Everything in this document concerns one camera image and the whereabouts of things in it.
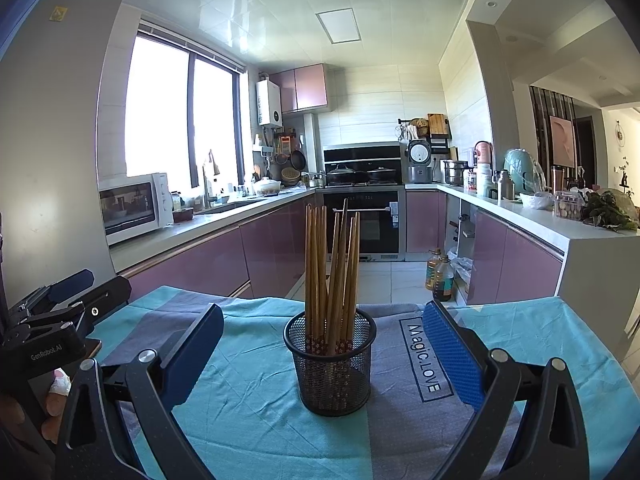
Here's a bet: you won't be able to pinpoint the black range hood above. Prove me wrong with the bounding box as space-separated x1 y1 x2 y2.
322 142 402 168

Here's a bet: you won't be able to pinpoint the clear plastic food box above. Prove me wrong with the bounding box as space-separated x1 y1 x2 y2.
553 191 585 222

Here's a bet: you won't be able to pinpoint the grey rice cooker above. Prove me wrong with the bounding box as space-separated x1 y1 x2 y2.
407 139 436 184

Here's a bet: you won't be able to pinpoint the yellow oil bottle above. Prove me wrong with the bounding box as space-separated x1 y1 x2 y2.
426 247 443 291

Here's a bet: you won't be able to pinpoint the black mesh cup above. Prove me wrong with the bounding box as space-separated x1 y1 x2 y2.
283 307 377 417

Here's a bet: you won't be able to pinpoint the pink cabinet beside oven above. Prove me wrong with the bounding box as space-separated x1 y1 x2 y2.
406 190 447 254

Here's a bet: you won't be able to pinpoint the steel thermos bottle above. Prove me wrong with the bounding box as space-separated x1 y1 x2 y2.
496 170 516 201

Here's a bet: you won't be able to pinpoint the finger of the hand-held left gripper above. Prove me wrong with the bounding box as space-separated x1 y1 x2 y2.
7 269 96 328
20 276 132 341

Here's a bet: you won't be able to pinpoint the white kitchen countertop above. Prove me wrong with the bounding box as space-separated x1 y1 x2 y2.
107 182 640 271

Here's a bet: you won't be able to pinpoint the white casserole pot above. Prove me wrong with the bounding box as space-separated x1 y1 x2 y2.
253 176 283 197

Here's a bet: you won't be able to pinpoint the grey refrigerator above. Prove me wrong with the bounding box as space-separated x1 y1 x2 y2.
0 0 133 306

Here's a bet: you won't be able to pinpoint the pink base cabinets short run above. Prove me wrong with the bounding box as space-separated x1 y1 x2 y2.
465 208 566 306

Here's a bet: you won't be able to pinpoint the bundle of wooden chopsticks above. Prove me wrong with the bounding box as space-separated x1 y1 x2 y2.
305 198 361 356

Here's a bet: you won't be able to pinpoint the black built-in oven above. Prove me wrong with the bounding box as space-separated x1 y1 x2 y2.
322 190 406 263

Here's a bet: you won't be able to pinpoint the pink base cabinets long run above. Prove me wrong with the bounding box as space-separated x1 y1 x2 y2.
117 195 317 301

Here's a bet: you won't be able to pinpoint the steel sink faucet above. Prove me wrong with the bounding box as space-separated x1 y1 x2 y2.
202 149 222 211

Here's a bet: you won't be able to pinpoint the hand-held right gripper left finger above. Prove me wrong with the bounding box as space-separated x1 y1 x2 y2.
55 303 225 480

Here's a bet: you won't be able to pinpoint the ceiling light panel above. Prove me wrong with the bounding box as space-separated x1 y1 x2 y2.
315 7 362 45

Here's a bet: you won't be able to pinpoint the kitchen window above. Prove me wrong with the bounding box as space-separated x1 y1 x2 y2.
125 22 248 186

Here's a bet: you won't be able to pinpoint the white water heater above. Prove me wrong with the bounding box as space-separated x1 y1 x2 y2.
256 80 283 127

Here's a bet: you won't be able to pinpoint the white microwave oven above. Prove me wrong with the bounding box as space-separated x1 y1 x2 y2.
98 172 175 247

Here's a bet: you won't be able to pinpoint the teal and grey tablecloth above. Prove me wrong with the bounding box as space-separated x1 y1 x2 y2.
90 285 633 480

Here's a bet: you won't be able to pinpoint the black wall rack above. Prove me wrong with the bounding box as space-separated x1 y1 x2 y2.
398 112 452 156

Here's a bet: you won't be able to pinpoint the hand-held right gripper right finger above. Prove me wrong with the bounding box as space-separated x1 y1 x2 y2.
422 298 592 480

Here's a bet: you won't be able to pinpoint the leafy green vegetables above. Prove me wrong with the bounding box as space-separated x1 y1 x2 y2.
582 189 640 233

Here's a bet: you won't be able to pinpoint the pink framed painting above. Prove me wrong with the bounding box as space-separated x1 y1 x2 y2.
549 115 577 168

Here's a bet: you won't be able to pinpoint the person's left hand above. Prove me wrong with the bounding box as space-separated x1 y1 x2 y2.
41 367 71 442

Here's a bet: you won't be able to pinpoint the pink wall cabinet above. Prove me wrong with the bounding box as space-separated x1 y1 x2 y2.
270 63 329 114

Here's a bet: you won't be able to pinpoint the clear plastic bag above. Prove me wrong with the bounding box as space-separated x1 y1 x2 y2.
449 256 473 293

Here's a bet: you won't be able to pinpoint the green countertop appliance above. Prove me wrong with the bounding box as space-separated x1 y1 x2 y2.
503 148 541 196

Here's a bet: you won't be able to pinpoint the steel steamer pot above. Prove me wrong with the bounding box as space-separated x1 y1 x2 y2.
442 160 468 187

